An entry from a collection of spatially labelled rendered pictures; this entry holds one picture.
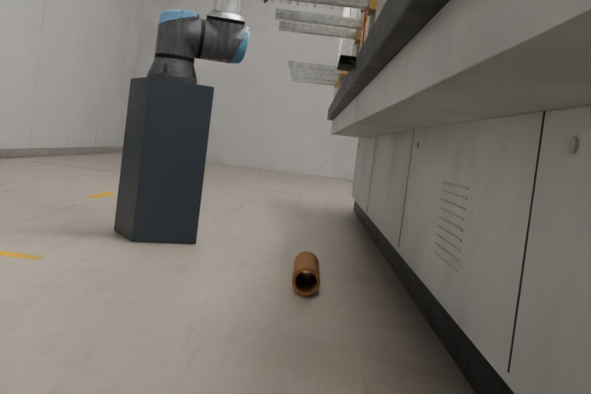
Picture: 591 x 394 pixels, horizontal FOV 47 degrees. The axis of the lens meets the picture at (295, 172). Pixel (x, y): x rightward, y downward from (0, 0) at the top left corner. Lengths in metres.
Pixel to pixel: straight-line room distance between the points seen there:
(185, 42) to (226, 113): 7.31
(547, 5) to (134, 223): 2.16
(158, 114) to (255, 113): 7.37
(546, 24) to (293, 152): 9.38
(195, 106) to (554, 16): 2.16
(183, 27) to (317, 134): 7.33
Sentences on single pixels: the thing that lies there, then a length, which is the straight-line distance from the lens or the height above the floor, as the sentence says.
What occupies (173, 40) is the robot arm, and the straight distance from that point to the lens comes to 2.60.
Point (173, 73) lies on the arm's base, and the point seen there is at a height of 0.63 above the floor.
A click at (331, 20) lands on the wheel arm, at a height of 0.83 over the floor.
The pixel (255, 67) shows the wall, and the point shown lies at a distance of 9.91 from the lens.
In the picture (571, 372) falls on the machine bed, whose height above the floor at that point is 0.20.
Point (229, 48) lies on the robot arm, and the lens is 2.63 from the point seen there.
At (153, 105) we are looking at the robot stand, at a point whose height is 0.50.
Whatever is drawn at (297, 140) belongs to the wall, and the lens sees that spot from 9.83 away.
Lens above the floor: 0.43
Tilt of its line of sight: 2 degrees down
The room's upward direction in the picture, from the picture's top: 7 degrees clockwise
